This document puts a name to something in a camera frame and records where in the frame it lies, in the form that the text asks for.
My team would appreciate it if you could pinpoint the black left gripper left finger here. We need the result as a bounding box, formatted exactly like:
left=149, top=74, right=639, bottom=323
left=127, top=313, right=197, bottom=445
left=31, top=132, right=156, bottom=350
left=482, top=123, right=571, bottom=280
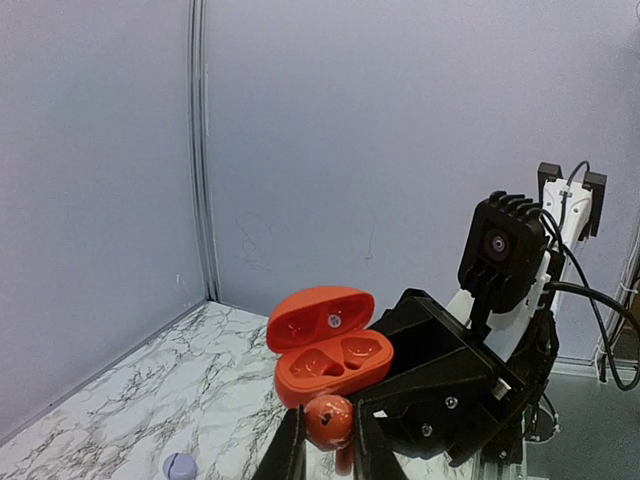
left=254, top=405, right=306, bottom=480

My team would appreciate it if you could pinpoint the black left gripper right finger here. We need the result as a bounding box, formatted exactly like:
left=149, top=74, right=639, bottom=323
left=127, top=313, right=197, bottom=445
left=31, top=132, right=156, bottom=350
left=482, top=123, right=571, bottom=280
left=353, top=400, right=408, bottom=480

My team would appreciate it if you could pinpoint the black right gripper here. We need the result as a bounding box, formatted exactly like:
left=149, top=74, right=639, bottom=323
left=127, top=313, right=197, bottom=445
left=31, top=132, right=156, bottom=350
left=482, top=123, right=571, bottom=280
left=350, top=288, right=528, bottom=467

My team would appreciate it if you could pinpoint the red earbud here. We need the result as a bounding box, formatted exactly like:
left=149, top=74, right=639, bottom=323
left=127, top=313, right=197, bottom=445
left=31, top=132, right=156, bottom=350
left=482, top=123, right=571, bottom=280
left=304, top=395, right=355, bottom=476

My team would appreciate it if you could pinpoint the purple charging case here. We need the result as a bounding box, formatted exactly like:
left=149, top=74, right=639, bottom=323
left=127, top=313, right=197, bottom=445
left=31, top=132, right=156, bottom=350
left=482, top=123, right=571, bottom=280
left=162, top=453, right=197, bottom=480

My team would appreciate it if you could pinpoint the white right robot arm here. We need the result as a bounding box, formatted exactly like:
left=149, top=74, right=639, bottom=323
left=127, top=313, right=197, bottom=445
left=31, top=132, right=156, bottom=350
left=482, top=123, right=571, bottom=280
left=352, top=161, right=606, bottom=479

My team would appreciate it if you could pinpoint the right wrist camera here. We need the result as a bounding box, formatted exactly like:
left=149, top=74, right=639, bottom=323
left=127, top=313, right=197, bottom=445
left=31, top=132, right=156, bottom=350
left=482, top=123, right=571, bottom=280
left=458, top=191, right=547, bottom=339

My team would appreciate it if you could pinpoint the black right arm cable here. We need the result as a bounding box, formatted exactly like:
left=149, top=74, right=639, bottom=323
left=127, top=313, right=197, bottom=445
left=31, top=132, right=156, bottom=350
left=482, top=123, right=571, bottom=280
left=539, top=160, right=640, bottom=392

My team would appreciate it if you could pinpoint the aluminium corner post right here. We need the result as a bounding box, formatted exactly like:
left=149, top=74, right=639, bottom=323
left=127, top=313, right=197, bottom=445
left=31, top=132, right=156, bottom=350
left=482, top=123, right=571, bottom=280
left=187, top=0, right=220, bottom=301

